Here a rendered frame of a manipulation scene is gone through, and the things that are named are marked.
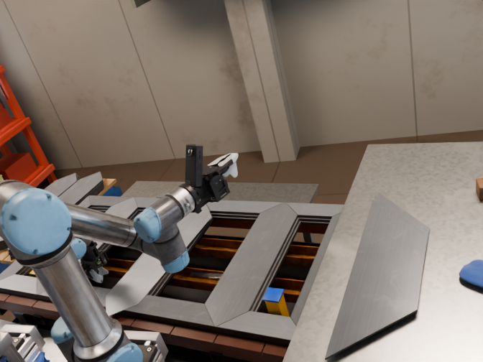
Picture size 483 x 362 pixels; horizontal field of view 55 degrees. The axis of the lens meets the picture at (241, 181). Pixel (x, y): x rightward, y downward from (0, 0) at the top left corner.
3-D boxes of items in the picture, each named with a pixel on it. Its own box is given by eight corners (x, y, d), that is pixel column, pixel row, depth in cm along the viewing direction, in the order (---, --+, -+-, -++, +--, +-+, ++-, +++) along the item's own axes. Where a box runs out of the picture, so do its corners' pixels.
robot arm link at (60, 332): (97, 328, 132) (77, 293, 125) (123, 347, 123) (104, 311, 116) (60, 359, 125) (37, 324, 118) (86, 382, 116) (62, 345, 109)
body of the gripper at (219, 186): (214, 189, 133) (185, 212, 126) (203, 162, 130) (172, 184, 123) (232, 190, 128) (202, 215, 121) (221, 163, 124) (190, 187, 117)
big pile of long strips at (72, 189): (70, 178, 315) (67, 170, 312) (116, 179, 297) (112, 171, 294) (-26, 256, 256) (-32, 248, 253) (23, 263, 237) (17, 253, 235)
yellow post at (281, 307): (280, 328, 175) (269, 291, 165) (293, 330, 172) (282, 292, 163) (276, 338, 171) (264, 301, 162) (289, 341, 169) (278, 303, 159)
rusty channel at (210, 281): (54, 258, 256) (50, 251, 254) (357, 296, 180) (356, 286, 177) (44, 268, 250) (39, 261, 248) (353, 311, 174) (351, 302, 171)
